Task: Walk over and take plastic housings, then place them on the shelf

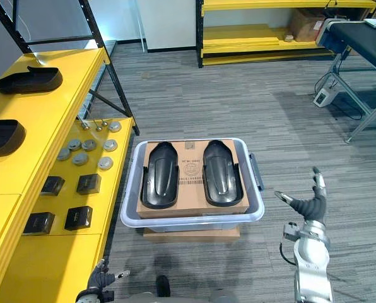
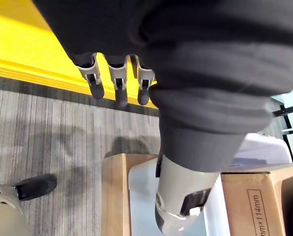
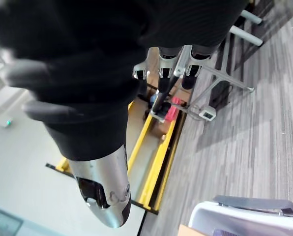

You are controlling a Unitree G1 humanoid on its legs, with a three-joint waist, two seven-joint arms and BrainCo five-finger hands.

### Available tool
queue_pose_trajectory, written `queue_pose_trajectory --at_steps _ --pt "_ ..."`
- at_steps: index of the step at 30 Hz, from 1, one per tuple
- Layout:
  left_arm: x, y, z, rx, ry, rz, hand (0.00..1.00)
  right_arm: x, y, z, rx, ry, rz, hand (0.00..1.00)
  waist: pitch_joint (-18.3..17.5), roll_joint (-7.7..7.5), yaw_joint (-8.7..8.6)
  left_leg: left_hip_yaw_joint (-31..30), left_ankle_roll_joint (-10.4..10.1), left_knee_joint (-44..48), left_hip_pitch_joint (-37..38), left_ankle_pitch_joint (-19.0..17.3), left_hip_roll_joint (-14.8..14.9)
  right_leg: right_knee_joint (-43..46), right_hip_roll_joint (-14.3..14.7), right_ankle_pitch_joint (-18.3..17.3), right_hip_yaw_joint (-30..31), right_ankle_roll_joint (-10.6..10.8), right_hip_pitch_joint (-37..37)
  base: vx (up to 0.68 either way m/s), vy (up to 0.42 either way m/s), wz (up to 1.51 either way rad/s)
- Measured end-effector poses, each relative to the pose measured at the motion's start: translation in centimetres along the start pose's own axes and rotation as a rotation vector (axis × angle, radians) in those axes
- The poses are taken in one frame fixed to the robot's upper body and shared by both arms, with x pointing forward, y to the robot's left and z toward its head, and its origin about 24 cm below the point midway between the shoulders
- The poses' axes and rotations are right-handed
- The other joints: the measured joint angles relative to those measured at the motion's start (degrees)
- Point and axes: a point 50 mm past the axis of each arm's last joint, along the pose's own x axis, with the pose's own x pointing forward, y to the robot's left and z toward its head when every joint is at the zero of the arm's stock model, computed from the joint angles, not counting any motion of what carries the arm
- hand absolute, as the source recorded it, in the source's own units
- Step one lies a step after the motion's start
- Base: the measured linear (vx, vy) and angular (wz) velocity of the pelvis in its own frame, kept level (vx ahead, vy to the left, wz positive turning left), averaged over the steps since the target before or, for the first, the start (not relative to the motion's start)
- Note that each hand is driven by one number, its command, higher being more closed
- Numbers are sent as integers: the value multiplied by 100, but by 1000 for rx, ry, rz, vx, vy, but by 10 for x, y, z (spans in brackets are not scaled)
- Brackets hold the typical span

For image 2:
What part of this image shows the plain brown cardboard box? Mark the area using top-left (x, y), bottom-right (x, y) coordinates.
top-left (101, 152), bottom-right (162, 236)

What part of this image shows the dark robot foot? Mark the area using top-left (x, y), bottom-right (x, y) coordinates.
top-left (13, 173), bottom-right (58, 202)

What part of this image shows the pale lavender plastic bin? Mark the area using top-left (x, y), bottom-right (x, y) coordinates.
top-left (231, 132), bottom-right (293, 171)

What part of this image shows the yellow shelf board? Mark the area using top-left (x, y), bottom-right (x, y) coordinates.
top-left (0, 0), bottom-right (160, 109)

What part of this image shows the silver robot leg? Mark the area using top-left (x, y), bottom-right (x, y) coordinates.
top-left (0, 186), bottom-right (30, 236)

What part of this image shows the white plastic container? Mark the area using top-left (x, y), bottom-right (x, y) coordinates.
top-left (128, 157), bottom-right (231, 236)

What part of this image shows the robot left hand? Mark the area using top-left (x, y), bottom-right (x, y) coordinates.
top-left (33, 0), bottom-right (293, 234)

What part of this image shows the cardboard box with size print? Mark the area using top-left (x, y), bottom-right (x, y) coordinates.
top-left (220, 162), bottom-right (293, 236)

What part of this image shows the black metal frame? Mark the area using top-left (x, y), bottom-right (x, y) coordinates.
top-left (271, 102), bottom-right (293, 163)

